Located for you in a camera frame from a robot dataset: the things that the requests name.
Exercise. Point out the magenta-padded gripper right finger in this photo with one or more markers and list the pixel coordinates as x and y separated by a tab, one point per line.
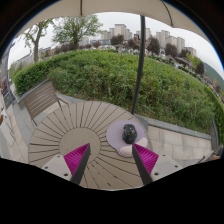
146	159

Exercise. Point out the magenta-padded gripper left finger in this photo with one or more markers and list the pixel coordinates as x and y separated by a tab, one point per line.
76	158

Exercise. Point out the black computer mouse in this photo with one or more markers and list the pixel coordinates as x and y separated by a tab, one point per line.
129	134

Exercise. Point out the lilac mouse pad with wrist rest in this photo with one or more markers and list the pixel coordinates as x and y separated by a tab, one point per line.
115	136

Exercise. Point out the brown slatted outdoor chair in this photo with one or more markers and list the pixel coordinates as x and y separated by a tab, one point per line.
40	98

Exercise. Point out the green hedge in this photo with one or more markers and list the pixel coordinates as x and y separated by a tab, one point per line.
100	73

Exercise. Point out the dark parasol pole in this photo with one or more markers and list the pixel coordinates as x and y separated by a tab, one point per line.
139	63

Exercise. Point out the thin-trunked leaning tree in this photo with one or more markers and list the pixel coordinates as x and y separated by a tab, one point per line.
36	46

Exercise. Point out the group of high-rise buildings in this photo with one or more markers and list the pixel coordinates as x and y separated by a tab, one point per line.
166	40

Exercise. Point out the round-crowned green tree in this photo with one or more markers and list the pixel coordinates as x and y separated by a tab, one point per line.
76	30

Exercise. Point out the beige parasol canopy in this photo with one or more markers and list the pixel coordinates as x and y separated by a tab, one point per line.
116	6

